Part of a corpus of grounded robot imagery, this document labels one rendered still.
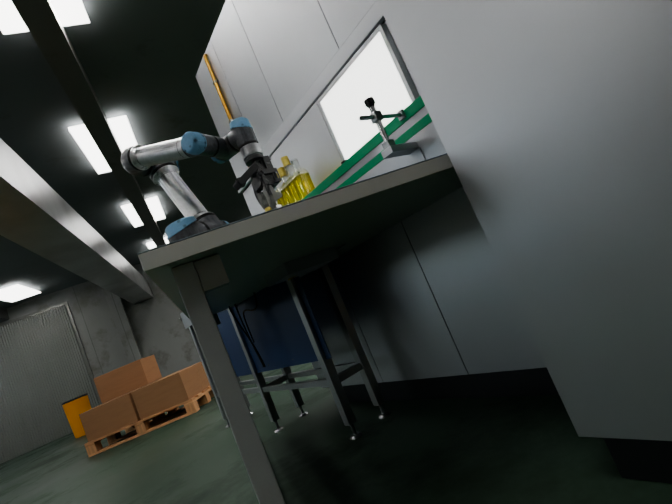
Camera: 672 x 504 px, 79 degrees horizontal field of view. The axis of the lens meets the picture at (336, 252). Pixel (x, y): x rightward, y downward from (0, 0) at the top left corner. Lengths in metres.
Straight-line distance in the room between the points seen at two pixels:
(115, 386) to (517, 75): 5.30
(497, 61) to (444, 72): 0.12
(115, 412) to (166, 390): 0.59
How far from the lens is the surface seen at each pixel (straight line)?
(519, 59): 0.87
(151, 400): 5.02
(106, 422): 5.29
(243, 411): 0.80
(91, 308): 12.36
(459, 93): 0.93
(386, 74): 1.53
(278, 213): 0.80
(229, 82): 2.50
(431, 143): 1.18
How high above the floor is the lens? 0.55
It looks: 6 degrees up
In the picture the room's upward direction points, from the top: 23 degrees counter-clockwise
